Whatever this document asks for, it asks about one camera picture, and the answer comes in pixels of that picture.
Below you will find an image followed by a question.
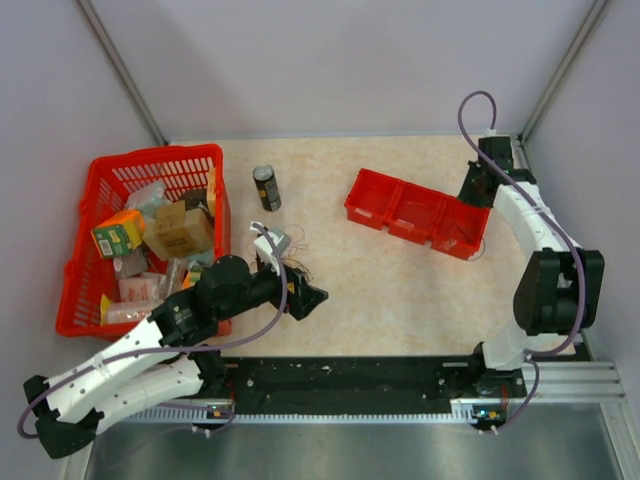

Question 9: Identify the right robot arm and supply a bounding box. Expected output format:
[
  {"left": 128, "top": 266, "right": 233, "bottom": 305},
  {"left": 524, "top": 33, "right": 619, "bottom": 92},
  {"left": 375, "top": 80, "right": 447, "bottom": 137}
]
[{"left": 458, "top": 130, "right": 605, "bottom": 396}]

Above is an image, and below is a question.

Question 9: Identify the pink wire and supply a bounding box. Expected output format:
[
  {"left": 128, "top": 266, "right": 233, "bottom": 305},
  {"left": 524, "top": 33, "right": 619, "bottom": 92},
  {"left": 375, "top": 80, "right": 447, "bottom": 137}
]
[{"left": 248, "top": 223, "right": 309, "bottom": 261}]

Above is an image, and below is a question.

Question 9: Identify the green orange carton box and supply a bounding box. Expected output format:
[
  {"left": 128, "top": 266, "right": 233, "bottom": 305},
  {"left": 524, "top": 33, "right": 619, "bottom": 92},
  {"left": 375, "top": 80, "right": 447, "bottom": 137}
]
[{"left": 91, "top": 210, "right": 145, "bottom": 259}]

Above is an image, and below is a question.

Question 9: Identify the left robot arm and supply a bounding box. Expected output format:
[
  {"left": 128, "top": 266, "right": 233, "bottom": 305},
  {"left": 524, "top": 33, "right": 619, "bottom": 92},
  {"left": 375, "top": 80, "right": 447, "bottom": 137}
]
[{"left": 23, "top": 255, "right": 329, "bottom": 459}]

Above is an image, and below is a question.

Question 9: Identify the pink snack packet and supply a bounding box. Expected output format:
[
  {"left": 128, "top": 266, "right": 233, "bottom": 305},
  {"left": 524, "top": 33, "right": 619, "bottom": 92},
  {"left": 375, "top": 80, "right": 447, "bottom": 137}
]
[{"left": 100, "top": 272, "right": 167, "bottom": 325}]

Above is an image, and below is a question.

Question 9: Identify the black drink can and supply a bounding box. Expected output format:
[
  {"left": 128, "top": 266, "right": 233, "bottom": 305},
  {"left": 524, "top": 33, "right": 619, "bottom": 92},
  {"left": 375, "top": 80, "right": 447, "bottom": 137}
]
[{"left": 252, "top": 165, "right": 281, "bottom": 212}]

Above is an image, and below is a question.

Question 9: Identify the white slotted cable duct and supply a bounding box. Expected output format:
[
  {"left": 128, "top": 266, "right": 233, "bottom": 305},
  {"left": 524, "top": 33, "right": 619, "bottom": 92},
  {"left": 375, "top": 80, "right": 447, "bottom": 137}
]
[{"left": 114, "top": 402, "right": 506, "bottom": 426}]

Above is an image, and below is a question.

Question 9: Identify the red three-compartment bin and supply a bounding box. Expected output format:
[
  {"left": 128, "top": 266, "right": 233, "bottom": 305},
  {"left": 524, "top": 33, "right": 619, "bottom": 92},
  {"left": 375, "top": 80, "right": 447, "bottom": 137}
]
[{"left": 344, "top": 168, "right": 490, "bottom": 260}]

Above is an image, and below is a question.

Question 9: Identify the brown cardboard box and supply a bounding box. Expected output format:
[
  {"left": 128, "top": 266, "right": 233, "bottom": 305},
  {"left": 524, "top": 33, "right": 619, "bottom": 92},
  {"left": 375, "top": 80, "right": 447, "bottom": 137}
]
[{"left": 143, "top": 200, "right": 214, "bottom": 261}]

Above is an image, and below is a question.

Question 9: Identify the red plastic shopping basket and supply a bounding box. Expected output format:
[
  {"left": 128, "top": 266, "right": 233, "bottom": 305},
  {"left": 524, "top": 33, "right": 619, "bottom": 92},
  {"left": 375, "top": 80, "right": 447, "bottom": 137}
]
[{"left": 55, "top": 144, "right": 231, "bottom": 341}]

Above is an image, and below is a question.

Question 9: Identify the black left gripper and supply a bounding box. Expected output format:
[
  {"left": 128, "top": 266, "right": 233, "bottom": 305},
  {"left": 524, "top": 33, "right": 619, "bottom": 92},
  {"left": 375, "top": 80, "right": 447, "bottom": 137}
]
[{"left": 217, "top": 254, "right": 327, "bottom": 322}]

